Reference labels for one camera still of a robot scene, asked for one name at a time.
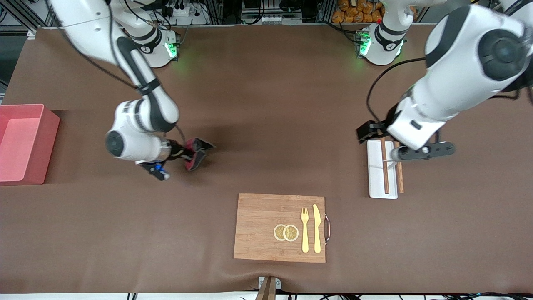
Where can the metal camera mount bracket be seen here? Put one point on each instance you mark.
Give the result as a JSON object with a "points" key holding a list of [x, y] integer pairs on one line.
{"points": [[267, 287]]}

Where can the white power strip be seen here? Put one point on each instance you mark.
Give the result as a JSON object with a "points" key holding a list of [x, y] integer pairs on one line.
{"points": [[183, 12]]}

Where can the wooden cutting board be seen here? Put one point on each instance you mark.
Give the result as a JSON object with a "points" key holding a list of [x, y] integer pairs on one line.
{"points": [[258, 227]]}

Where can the aluminium frame strut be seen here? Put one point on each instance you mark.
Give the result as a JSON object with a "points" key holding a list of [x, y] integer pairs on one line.
{"points": [[21, 16]]}

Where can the lemon slice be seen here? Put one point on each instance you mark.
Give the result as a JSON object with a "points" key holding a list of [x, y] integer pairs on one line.
{"points": [[278, 232], [291, 233]]}

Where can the pink plastic bin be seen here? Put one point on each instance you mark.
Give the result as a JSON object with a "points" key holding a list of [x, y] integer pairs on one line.
{"points": [[21, 154]]}

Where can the white rack base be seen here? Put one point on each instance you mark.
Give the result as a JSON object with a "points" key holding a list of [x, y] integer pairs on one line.
{"points": [[377, 183]]}

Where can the orange bread rolls pile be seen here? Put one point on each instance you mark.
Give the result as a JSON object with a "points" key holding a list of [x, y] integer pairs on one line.
{"points": [[358, 12]]}

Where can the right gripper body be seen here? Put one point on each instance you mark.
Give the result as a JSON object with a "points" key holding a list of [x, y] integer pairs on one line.
{"points": [[177, 150]]}

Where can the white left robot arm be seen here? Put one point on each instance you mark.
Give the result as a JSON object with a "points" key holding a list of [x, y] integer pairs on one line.
{"points": [[466, 71]]}

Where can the red cloth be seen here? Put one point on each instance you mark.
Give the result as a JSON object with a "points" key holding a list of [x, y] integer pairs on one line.
{"points": [[190, 145]]}

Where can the yellow fork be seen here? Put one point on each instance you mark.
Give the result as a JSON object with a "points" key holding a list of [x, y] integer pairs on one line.
{"points": [[305, 233]]}

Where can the yellow knife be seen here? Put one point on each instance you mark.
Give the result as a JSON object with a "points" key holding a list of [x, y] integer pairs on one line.
{"points": [[317, 229]]}

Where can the brown wooden rod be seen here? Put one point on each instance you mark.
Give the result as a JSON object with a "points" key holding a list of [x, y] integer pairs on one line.
{"points": [[400, 179], [385, 175]]}

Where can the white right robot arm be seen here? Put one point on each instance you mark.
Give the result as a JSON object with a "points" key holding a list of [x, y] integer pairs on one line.
{"points": [[137, 121]]}

